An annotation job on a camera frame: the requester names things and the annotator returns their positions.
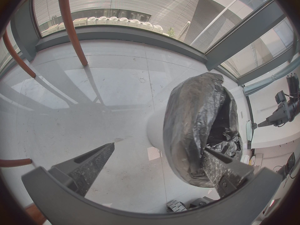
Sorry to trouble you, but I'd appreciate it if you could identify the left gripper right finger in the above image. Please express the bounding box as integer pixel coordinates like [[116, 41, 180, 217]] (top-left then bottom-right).
[[202, 148, 255, 199]]

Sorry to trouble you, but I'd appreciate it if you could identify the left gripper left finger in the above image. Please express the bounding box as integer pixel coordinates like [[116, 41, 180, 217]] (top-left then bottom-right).
[[48, 142, 115, 197]]

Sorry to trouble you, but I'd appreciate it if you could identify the black plastic bag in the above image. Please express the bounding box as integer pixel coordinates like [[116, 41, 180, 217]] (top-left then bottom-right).
[[163, 72, 244, 188]]

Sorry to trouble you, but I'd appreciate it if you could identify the white trash bin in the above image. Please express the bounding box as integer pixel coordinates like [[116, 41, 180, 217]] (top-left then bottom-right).
[[146, 106, 170, 155]]

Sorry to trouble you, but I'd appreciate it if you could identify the white cushioned wooden chair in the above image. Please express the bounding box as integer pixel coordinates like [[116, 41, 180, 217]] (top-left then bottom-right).
[[0, 0, 88, 168]]

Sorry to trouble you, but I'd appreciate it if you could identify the window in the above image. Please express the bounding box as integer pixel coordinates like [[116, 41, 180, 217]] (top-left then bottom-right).
[[0, 0, 300, 87]]

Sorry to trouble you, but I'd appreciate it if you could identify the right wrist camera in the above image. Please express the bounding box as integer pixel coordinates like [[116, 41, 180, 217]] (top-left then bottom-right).
[[274, 91, 285, 105]]

